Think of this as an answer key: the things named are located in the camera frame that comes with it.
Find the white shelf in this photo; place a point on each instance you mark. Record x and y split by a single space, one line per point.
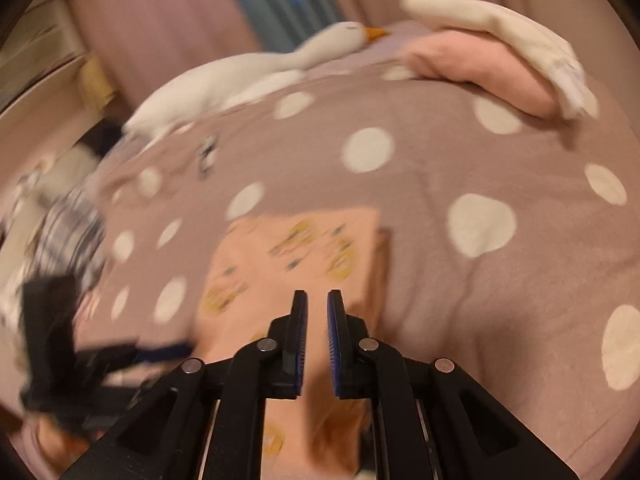
35 50

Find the pink curtain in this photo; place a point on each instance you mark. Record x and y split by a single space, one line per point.
165 15

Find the pink cartoon print shirt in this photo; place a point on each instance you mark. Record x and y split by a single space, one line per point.
300 260

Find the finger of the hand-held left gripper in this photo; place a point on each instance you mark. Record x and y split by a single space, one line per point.
160 351

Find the blue curtain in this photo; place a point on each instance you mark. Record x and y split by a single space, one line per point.
280 0

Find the grey plaid cloth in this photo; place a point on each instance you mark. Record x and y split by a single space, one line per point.
75 240

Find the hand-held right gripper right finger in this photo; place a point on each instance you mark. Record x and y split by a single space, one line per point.
336 340

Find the yellow tassel fringe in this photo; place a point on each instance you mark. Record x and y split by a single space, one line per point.
97 82

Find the folded pink cloth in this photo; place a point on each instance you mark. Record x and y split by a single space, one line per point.
480 70

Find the white goose plush toy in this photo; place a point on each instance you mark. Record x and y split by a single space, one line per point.
210 95

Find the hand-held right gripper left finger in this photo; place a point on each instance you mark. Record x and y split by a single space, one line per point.
295 340

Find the brown polka dot blanket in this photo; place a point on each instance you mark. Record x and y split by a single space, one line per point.
425 170

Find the folded white cloth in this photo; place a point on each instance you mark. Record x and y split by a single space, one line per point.
510 27

